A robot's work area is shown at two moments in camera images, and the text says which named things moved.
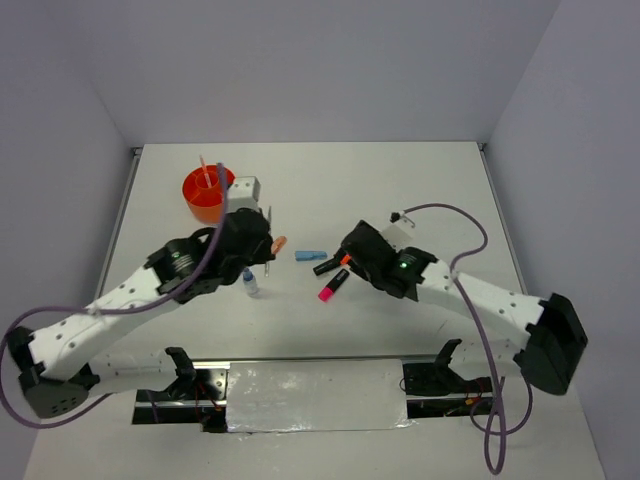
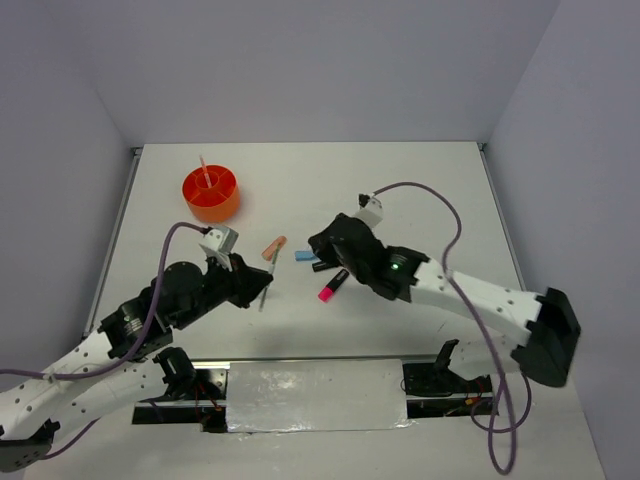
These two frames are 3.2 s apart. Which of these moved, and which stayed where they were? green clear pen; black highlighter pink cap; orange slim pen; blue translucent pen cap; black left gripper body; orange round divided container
Moved: black left gripper body; green clear pen
Stayed: orange slim pen; black highlighter pink cap; orange round divided container; blue translucent pen cap
